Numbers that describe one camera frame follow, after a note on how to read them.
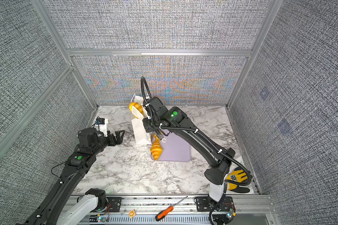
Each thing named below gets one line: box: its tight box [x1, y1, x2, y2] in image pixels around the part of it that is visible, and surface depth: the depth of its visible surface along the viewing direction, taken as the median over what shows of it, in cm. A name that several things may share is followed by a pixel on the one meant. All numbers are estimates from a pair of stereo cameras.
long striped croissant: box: [150, 133, 163, 161], surface depth 91 cm
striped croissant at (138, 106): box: [129, 102, 144, 119], surface depth 73 cm
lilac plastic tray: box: [151, 132, 192, 162], surface depth 94 cm
